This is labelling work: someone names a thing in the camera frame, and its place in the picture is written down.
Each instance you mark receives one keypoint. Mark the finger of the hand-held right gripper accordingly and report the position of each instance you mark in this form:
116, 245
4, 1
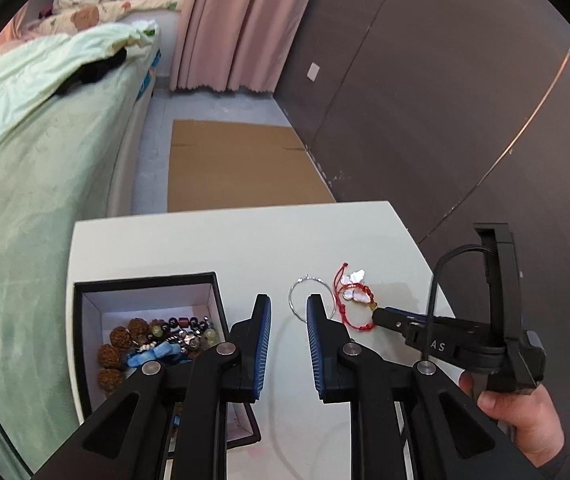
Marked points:
387, 321
410, 313

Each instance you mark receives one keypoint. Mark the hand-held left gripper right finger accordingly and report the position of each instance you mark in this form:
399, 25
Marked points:
315, 345

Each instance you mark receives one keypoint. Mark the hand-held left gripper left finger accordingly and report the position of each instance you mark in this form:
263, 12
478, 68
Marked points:
260, 345

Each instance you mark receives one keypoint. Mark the silver hoop bangle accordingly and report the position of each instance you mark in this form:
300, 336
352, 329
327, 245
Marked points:
290, 296

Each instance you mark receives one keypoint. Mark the blue bow ornament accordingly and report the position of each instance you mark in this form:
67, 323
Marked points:
160, 351

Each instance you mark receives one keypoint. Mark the black jewelry box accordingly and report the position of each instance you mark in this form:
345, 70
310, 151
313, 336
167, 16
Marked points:
145, 280

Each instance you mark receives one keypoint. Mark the person's right hand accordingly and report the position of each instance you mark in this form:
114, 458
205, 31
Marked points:
525, 425

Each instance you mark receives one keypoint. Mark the white table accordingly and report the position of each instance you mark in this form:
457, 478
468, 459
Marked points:
245, 240

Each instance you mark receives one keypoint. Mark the flat cardboard sheet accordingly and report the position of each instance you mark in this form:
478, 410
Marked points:
235, 170

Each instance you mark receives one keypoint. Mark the green bed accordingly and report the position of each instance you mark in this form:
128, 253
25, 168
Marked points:
40, 260

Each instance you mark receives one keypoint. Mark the black cloth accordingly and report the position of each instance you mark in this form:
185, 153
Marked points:
95, 70

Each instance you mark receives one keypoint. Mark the pink curtain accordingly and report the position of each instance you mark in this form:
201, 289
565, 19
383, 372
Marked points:
235, 20

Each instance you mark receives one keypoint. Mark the white crumpled cloth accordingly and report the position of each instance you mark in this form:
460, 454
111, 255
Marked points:
146, 30

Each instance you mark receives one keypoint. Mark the pale green duvet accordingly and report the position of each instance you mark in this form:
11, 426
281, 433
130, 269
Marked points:
25, 80

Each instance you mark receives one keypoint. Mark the bear print blanket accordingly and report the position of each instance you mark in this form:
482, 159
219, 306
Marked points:
110, 10

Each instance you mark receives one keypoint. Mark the white wall socket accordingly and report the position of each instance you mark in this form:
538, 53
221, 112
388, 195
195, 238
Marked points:
313, 71

